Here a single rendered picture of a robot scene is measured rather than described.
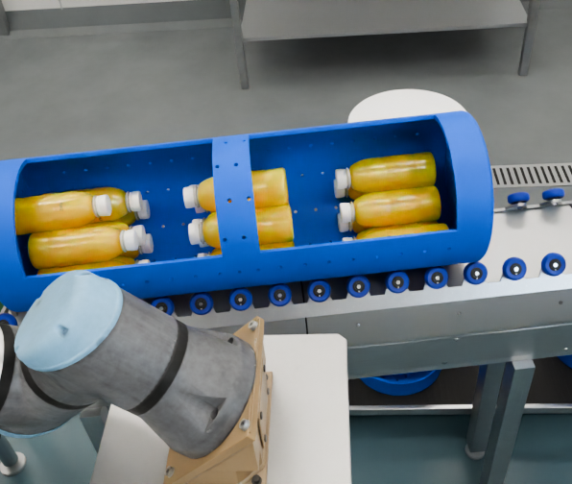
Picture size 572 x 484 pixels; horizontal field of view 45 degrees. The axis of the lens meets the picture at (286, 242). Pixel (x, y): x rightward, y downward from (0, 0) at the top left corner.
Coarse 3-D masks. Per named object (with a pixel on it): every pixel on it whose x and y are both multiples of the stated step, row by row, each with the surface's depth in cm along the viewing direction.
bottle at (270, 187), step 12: (204, 180) 125; (252, 180) 123; (264, 180) 123; (276, 180) 123; (204, 192) 123; (264, 192) 123; (276, 192) 123; (204, 204) 124; (264, 204) 124; (276, 204) 124
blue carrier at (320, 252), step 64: (320, 128) 125; (384, 128) 132; (448, 128) 120; (0, 192) 117; (320, 192) 143; (448, 192) 142; (0, 256) 115; (192, 256) 140; (256, 256) 118; (320, 256) 119; (384, 256) 121; (448, 256) 123
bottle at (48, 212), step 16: (64, 192) 124; (80, 192) 124; (16, 208) 122; (32, 208) 122; (48, 208) 122; (64, 208) 122; (80, 208) 123; (96, 208) 124; (16, 224) 123; (32, 224) 123; (48, 224) 123; (64, 224) 123; (80, 224) 124
